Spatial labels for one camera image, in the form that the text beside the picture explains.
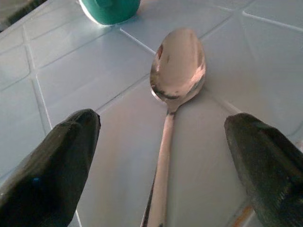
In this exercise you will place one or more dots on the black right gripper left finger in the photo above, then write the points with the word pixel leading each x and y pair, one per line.
pixel 49 170

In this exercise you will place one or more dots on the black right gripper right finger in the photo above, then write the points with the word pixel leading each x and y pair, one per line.
pixel 267 165

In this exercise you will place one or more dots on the silver metal spoon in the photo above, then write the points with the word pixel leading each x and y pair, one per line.
pixel 176 71

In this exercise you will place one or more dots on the teal green mug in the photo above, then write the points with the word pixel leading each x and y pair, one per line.
pixel 111 10

